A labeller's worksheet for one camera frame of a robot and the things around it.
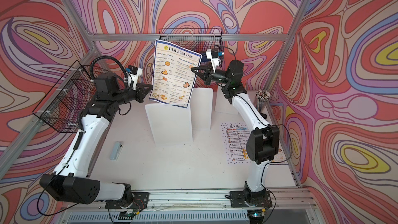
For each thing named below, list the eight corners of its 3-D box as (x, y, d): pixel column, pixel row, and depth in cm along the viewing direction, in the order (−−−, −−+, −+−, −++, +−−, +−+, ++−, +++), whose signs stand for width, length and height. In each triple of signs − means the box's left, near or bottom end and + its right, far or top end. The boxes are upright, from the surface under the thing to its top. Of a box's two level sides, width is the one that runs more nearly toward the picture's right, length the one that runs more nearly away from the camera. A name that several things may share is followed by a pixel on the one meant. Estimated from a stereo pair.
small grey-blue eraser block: (113, 160, 88) (109, 157, 84) (118, 145, 94) (115, 141, 90) (117, 160, 88) (114, 157, 84) (123, 145, 94) (120, 141, 90)
